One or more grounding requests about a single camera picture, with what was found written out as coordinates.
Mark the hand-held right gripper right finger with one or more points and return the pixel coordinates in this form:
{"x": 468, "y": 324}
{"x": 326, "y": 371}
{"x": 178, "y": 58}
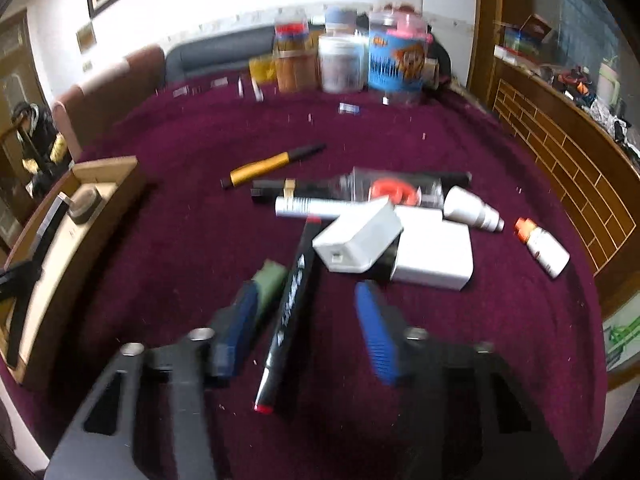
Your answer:
{"x": 377, "y": 335}

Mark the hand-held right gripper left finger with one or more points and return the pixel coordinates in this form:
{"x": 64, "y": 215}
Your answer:
{"x": 240, "y": 320}

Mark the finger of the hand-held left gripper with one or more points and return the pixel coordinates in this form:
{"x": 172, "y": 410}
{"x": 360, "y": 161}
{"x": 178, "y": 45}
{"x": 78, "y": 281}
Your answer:
{"x": 20, "y": 279}

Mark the cardboard tray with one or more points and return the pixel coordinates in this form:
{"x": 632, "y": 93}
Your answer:
{"x": 65, "y": 265}

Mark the black marker red cap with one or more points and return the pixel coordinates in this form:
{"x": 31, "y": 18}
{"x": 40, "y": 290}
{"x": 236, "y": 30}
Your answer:
{"x": 290, "y": 320}

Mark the green lighter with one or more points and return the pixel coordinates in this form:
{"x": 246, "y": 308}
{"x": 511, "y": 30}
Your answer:
{"x": 272, "y": 280}

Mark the black marker grey end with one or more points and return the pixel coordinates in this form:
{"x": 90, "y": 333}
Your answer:
{"x": 47, "y": 230}

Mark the white charger adapter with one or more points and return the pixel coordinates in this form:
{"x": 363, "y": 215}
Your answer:
{"x": 360, "y": 240}
{"x": 435, "y": 260}

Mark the grey tape roll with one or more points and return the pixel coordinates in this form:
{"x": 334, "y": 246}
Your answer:
{"x": 82, "y": 205}

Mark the white tube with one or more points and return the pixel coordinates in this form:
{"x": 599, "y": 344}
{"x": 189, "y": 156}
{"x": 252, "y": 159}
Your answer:
{"x": 310, "y": 206}

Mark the black stick with gold band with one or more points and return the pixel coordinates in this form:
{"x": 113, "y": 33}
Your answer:
{"x": 270, "y": 186}

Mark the gold and black pen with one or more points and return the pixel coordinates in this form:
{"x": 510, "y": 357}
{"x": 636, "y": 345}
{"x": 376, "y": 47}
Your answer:
{"x": 265, "y": 164}

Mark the white plastic bottle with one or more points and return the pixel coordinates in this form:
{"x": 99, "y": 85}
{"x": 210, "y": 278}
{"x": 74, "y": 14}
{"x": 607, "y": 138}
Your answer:
{"x": 467, "y": 205}

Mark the small dropper bottle orange cap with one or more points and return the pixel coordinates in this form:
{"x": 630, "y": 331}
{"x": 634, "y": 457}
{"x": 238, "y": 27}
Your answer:
{"x": 547, "y": 252}

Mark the clear package with orange item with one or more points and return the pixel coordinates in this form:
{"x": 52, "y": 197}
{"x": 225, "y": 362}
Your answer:
{"x": 395, "y": 190}

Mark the brown chair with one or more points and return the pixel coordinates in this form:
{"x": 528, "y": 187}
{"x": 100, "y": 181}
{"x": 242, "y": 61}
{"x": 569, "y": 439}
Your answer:
{"x": 110, "y": 90}

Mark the small blue item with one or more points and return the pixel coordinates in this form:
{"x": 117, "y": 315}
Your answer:
{"x": 348, "y": 108}

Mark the metal blade tool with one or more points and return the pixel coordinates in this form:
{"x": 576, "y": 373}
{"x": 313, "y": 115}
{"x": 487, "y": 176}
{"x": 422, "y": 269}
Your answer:
{"x": 257, "y": 91}
{"x": 241, "y": 87}

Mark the green and white carton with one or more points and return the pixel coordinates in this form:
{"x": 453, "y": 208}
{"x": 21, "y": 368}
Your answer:
{"x": 622, "y": 340}

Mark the yellow tape roll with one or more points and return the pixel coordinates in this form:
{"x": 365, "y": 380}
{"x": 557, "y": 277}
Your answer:
{"x": 262, "y": 67}

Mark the brown jar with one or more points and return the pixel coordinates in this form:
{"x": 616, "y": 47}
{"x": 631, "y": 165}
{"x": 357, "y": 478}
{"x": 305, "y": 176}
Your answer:
{"x": 295, "y": 67}

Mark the dark leather sofa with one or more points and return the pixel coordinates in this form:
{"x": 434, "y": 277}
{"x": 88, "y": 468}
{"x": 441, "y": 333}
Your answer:
{"x": 215, "y": 55}

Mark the blue label jar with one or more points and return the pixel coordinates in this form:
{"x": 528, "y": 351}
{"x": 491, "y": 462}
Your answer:
{"x": 395, "y": 67}

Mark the white tub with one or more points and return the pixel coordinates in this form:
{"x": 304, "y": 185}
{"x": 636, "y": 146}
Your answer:
{"x": 342, "y": 65}

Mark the wooden cabinet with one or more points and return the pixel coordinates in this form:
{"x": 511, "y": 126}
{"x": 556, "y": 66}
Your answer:
{"x": 560, "y": 130}

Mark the pile of small clutter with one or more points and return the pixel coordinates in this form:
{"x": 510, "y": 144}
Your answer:
{"x": 575, "y": 85}

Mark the colourful box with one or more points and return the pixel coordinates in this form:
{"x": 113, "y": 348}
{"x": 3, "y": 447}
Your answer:
{"x": 535, "y": 27}

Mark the gold wall plaque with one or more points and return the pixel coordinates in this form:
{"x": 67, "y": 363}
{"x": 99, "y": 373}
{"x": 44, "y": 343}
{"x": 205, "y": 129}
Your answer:
{"x": 85, "y": 36}

